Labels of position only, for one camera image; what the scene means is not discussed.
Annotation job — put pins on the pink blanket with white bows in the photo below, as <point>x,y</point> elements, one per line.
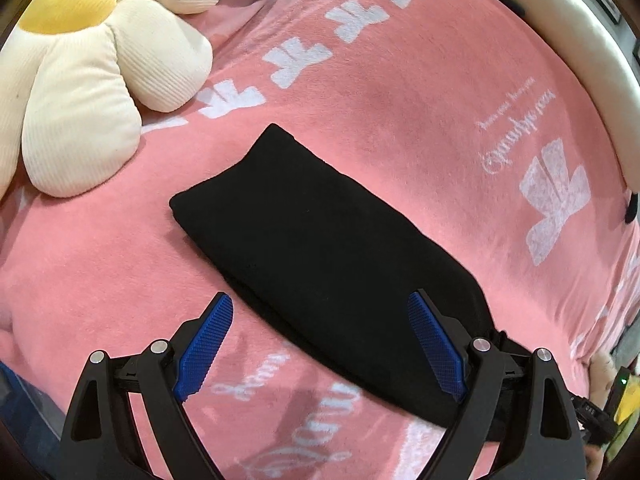
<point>410,110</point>

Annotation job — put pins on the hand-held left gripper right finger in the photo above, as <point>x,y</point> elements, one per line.
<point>437,347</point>

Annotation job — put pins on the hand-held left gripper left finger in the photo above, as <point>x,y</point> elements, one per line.
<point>205,347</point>

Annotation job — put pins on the black pants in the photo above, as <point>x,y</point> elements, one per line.
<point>310,240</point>

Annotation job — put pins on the beige plush toy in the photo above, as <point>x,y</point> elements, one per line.
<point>601,367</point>

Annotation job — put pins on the cream flower plush pillow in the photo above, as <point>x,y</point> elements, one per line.
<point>80,110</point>

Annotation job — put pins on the blue cloth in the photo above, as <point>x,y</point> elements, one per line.
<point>12,390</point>

